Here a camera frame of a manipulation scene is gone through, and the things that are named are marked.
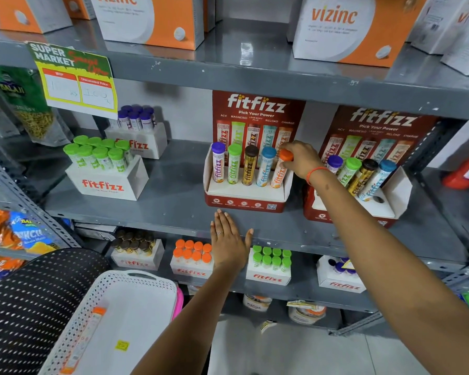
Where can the person's left hand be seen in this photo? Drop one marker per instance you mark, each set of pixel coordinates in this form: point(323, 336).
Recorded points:
point(227, 246)

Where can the person's right hand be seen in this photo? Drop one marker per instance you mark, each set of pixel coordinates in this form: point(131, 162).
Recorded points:
point(305, 160)

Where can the person's right fingers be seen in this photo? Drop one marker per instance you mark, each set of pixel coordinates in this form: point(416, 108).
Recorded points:
point(290, 147)

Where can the person's left thumb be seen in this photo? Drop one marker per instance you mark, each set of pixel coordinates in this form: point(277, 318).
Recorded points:
point(247, 240)

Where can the orange-capped tablet tube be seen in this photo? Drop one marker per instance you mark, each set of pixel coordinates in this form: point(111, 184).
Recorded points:
point(84, 339)
point(278, 177)

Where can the person's right forearm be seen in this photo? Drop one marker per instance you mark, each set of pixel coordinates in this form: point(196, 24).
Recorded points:
point(394, 277)

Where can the person's left forearm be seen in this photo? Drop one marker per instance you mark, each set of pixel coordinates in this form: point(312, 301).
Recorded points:
point(187, 328)

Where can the cluster of green-capped tubes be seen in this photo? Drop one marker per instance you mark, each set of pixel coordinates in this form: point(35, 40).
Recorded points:
point(97, 154)
point(271, 257)

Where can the blue-capped tablet tube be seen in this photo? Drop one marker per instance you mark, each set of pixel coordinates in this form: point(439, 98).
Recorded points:
point(265, 169)
point(375, 183)

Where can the white cardboard display box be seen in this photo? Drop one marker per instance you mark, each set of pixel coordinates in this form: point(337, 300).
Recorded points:
point(136, 263)
point(267, 278)
point(144, 146)
point(342, 285)
point(105, 187)
point(189, 272)

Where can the brown-capped gold tablet tube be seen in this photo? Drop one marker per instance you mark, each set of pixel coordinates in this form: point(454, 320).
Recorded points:
point(250, 167)
point(361, 177)

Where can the purple-capped tablet tube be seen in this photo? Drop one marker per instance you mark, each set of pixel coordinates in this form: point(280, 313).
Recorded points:
point(334, 162)
point(218, 163)

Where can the red cardboard display stand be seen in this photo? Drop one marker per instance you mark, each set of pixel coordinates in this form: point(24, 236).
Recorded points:
point(254, 107)
point(383, 121)

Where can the cluster of orange-capped tubes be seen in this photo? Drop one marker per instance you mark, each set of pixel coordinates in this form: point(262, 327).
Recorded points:
point(191, 251)

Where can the green-capped tablet tube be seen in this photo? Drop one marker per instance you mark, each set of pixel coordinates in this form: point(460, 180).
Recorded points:
point(350, 171)
point(234, 165)

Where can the white labelled jar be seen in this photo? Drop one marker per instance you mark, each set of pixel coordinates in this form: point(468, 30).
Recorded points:
point(307, 314)
point(257, 303)

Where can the grey metal shelf unit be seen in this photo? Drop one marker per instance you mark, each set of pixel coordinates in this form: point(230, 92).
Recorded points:
point(172, 199)

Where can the pink plastic basket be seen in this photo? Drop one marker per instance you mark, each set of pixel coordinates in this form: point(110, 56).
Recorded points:
point(178, 302)

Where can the cluster of purple-capped tubes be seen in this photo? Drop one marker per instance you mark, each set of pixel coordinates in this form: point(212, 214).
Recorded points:
point(135, 117)
point(339, 266)

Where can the cluster of brown-capped tubes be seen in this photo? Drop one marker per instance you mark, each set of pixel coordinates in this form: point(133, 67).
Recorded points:
point(135, 242)

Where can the orange white carton box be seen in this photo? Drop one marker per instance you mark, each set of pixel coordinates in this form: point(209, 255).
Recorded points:
point(31, 11)
point(148, 19)
point(348, 31)
point(78, 5)

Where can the white plastic shopping basket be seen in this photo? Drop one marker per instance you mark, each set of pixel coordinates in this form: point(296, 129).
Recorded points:
point(136, 316)

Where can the grey flat box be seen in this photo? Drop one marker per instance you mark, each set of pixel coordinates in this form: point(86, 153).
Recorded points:
point(93, 232)

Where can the yellow square sticker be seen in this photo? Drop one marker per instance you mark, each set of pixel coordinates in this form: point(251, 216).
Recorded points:
point(122, 345)

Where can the red plastic bottle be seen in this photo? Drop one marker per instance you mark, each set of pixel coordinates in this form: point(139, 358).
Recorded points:
point(463, 173)

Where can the white printed carton box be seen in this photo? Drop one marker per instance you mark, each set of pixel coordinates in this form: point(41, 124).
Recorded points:
point(441, 19)
point(467, 54)

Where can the blue yellow snack packet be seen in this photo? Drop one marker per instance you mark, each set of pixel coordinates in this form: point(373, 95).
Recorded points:
point(33, 234)

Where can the green yellow price sign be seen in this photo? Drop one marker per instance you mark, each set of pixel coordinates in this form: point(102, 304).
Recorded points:
point(74, 81)

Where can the green snack packet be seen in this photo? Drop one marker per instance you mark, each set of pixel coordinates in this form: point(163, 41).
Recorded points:
point(23, 101)

